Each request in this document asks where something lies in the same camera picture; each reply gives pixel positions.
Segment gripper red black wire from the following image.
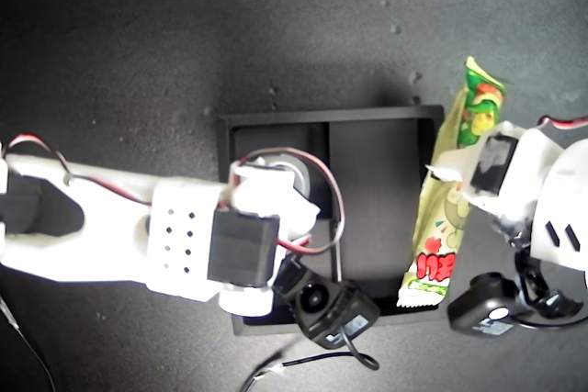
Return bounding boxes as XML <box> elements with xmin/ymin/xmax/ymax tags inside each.
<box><xmin>231</xmin><ymin>148</ymin><xmax>345</xmax><ymax>256</ymax></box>

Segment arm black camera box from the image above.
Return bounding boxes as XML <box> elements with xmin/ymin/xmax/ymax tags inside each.
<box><xmin>272</xmin><ymin>254</ymin><xmax>381</xmax><ymax>351</ymax></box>
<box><xmin>446</xmin><ymin>271</ymin><xmax>525</xmax><ymax>336</ymax></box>

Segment green printed snack bar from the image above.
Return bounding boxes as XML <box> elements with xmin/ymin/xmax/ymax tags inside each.
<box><xmin>395</xmin><ymin>55</ymin><xmax>509</xmax><ymax>310</ymax></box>

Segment arm red black wire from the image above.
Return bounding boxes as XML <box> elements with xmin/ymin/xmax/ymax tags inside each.
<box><xmin>6</xmin><ymin>133</ymin><xmax>155</xmax><ymax>208</ymax></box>

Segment black tray with wells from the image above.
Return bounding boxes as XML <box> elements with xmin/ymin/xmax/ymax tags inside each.
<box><xmin>218</xmin><ymin>105</ymin><xmax>447</xmax><ymax>338</ymax></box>

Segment camera black cable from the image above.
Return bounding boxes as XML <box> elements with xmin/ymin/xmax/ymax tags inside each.
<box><xmin>507</xmin><ymin>224</ymin><xmax>583</xmax><ymax>331</ymax></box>
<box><xmin>238</xmin><ymin>330</ymin><xmax>382</xmax><ymax>392</ymax></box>

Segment thin dark loose cable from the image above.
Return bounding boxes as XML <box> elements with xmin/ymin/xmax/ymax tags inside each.
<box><xmin>0</xmin><ymin>295</ymin><xmax>57</xmax><ymax>392</ymax></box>

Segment arm red white wire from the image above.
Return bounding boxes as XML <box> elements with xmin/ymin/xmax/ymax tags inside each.
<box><xmin>536</xmin><ymin>114</ymin><xmax>588</xmax><ymax>130</ymax></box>

